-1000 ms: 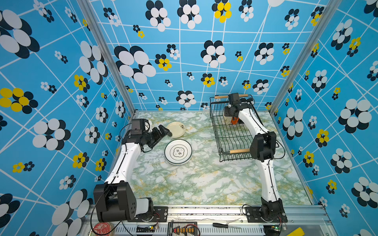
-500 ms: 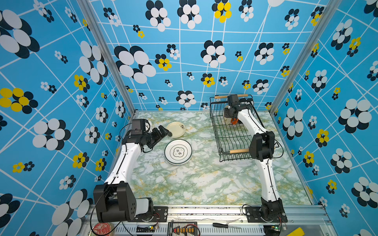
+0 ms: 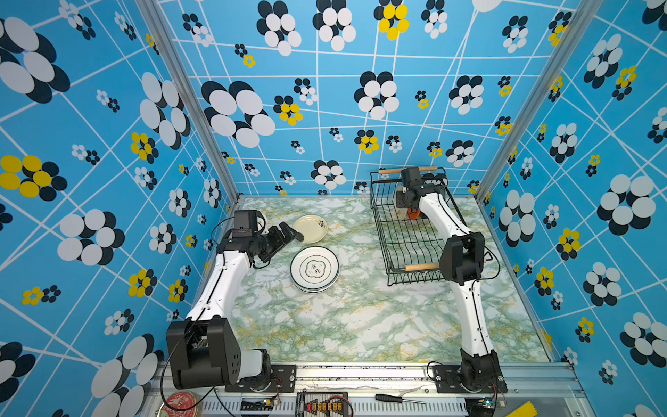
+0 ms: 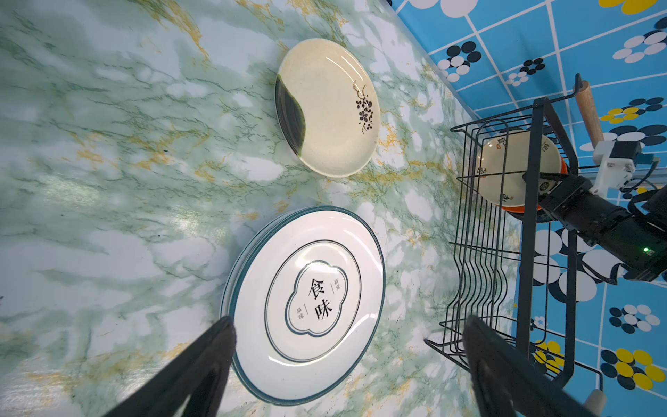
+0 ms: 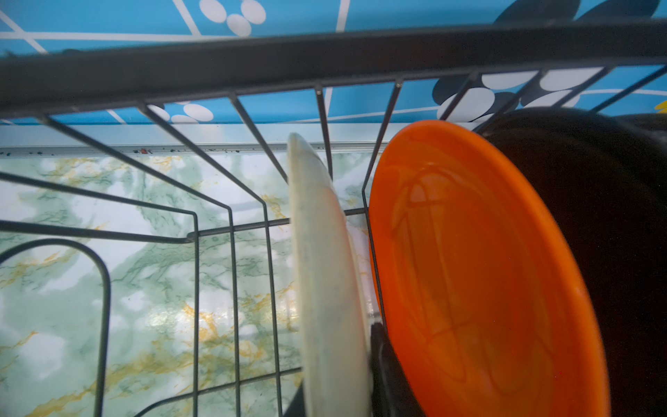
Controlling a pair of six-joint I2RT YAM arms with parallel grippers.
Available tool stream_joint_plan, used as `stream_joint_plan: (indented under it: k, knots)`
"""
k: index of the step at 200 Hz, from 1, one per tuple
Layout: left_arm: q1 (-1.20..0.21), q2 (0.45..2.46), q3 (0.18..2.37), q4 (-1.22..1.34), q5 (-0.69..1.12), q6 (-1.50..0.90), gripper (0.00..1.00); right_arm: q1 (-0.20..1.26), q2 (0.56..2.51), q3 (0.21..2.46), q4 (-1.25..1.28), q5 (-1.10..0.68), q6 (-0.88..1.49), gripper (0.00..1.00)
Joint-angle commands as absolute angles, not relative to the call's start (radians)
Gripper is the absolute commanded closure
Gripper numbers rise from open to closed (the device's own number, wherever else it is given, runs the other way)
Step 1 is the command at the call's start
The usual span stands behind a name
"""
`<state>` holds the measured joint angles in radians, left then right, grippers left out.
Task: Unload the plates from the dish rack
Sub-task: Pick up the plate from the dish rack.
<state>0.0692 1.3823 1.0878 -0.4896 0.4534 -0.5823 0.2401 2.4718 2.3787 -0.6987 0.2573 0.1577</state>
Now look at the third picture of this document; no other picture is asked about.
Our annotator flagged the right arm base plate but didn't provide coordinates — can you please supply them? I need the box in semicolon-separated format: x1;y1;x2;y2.
427;364;508;394

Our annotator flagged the beige plate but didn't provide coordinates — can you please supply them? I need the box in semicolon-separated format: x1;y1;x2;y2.
395;208;408;221

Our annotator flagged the cream plate with flower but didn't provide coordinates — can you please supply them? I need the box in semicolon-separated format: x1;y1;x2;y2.
293;215;328;244

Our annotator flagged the black terminal block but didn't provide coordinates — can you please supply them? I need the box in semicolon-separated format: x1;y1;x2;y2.
295;392;354;417

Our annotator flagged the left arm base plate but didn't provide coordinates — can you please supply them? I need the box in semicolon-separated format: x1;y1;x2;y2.
224;364;297;394

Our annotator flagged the small circuit board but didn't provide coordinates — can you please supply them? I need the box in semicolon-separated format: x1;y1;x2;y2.
240;398;276;412

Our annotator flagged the left wooden rack handle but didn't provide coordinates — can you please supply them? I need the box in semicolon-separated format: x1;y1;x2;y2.
378;166;439;175

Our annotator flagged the black wire dish rack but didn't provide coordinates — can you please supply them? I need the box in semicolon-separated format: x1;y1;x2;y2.
370;168;461;287

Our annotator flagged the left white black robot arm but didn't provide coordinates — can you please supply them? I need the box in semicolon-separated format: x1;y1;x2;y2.
166;210;304;389

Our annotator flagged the orange plate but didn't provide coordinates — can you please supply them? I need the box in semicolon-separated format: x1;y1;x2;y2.
406;208;421;221

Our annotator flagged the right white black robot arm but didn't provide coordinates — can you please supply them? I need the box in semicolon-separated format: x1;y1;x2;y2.
394;167;501;391

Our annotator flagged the white plate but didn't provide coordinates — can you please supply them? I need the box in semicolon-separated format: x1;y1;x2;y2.
289;246;340;293

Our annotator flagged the red round tin lid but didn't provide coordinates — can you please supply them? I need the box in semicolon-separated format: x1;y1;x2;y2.
157;391;203;417

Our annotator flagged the right wooden rack handle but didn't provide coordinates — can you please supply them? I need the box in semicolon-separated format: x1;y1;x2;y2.
405;262;439;272

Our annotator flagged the yellow paper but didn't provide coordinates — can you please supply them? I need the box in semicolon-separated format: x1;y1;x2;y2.
507;401;538;417

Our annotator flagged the black screwdriver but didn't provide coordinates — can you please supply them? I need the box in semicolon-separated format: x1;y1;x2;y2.
374;394;425;404

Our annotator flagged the wooden rack handle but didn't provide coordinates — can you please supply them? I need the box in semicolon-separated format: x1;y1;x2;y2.
378;166;439;175
405;262;439;272

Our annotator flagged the aluminium frame rail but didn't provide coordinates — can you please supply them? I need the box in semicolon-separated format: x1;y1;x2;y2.
140;360;595;417

